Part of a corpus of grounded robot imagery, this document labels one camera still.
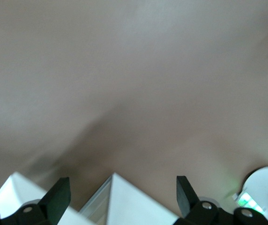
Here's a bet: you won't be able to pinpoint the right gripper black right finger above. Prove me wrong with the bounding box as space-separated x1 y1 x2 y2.
176 175 233 225

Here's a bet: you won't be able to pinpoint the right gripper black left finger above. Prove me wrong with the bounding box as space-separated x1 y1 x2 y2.
0 177 71 225

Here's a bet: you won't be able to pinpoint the white box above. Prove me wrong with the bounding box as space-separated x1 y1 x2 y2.
0 172 95 225

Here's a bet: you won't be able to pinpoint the white drawer cabinet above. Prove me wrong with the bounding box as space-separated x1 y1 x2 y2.
79 172 180 225

